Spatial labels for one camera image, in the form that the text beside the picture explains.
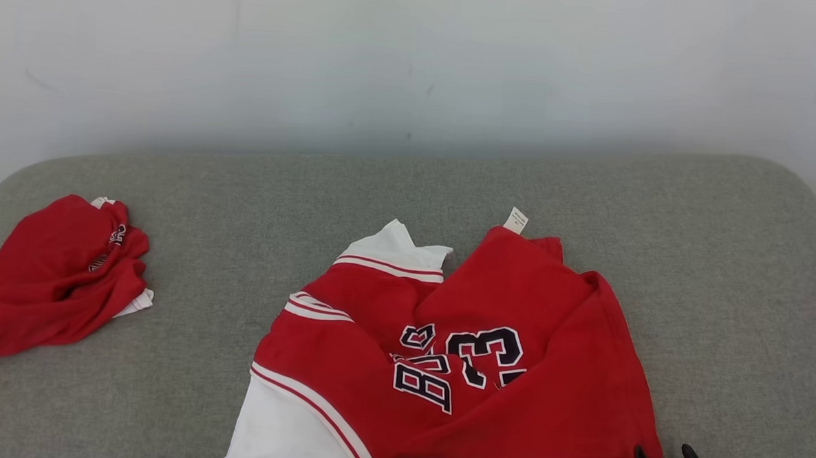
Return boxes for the red shorts with white stripes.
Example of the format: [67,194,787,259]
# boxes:
[0,191,159,367]

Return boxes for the red basketball jersey number 23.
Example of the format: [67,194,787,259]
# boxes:
[219,195,676,458]

